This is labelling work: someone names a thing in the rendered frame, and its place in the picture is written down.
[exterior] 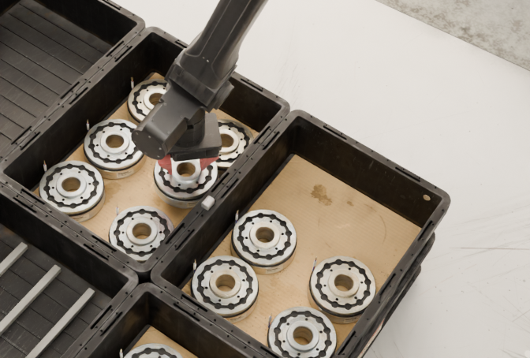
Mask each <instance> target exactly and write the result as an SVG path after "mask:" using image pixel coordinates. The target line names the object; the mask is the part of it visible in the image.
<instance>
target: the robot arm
mask: <svg viewBox="0 0 530 358"><path fill-rule="evenodd" d="M268 1H269V0H219V2H218V4H217V6H216V7H215V10H214V11H213V13H212V14H211V17H210V19H209V20H208V22H207V24H206V26H205V27H204V29H203V31H201V32H200V33H199V35H198V36H197V37H196V38H195V39H194V40H193V41H192V42H191V43H190V44H189V45H188V47H187V48H185V49H184V50H183V51H182V52H181V53H180V54H179V55H178V56H177V58H175V61H174V63H173V64H172V66H171V67H170V69H169V71H168V73H167V74H166V76H165V78H164V80H165V81H167V82H168V83H167V85H166V92H165V93H164V94H163V96H162V97H161V99H160V100H159V103H157V104H156V105H155V106H154V107H153V108H152V109H151V111H150V112H149V113H148V114H147V115H146V117H145V118H144V119H143V120H142V121H141V123H139V124H138V126H137V127H136V128H135V129H134V130H133V131H132V133H131V139H132V141H133V143H134V145H135V146H136V147H137V148H138V149H139V150H140V151H141V152H142V153H143V154H145V155H146V156H147V157H149V158H153V159H156V160H158V164H159V166H161V167H162V168H163V169H165V170H167V171H168V173H169V175H172V162H171V157H170V155H172V159H173V160H174V161H175V162H180V161H188V160H194V159H199V160H200V168H201V171H203V170H204V169H205V168H206V167H207V166H208V165H210V164H212V163H213V162H214V161H216V160H217V159H218V158H219V151H221V150H222V139H221V135H220V132H219V127H218V120H217V116H216V114H215V113H210V112H211V111H212V109H213V108H214V109H216V110H217V109H218V108H219V107H220V106H221V105H222V103H223V102H224V101H225V100H226V98H227V97H228V96H229V94H230V92H231V91H232V90H233V89H234V86H233V85H232V84H231V83H230V82H229V81H228V79H229V78H230V77H231V75H232V74H233V72H234V70H235V69H236V68H237V64H236V63H237V61H238V59H239V51H240V48H241V44H242V43H243V41H244V38H245V37H246V35H247V34H248V32H249V31H250V29H251V27H252V26H253V25H254V23H255V22H256V19H257V18H258V16H259V15H260V14H261V12H262V10H263V8H264V7H265V5H266V4H267V2H268ZM205 111H207V113H205Z"/></svg>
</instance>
